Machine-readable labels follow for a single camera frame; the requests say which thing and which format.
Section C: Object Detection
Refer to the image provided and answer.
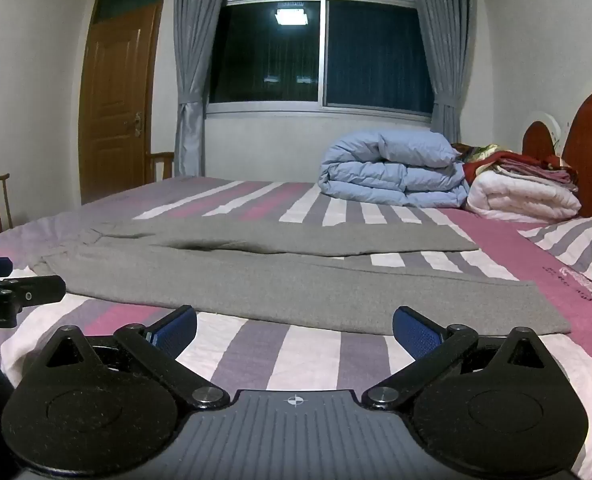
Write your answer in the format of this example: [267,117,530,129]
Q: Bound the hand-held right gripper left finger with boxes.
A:
[20,304,231,411]

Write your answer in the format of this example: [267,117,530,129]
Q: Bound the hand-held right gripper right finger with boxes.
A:
[363,305,573,411]

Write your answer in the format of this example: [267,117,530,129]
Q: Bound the grey pants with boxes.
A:
[27,216,573,337]

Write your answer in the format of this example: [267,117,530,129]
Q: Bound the striped pink grey bed sheet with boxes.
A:
[0,176,592,480]

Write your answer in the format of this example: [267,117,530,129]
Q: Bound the folded light blue duvet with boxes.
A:
[318,130,471,208]

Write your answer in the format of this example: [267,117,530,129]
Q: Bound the folded white quilt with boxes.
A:
[465,170,583,224]

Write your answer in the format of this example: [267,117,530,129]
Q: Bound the striped pillow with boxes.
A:
[518,216,592,284]

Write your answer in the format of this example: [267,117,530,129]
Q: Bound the red patterned folded blanket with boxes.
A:
[451,142,574,185]

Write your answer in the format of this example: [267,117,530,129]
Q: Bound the brown wooden door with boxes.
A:
[78,4,161,206]

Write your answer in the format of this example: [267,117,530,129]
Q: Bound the pink folded sheet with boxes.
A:
[493,156,580,192]

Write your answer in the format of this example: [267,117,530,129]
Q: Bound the grey curtain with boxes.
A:
[406,0,479,145]
[173,0,233,180]

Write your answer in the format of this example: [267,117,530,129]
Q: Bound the sliding glass window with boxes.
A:
[203,0,435,117]

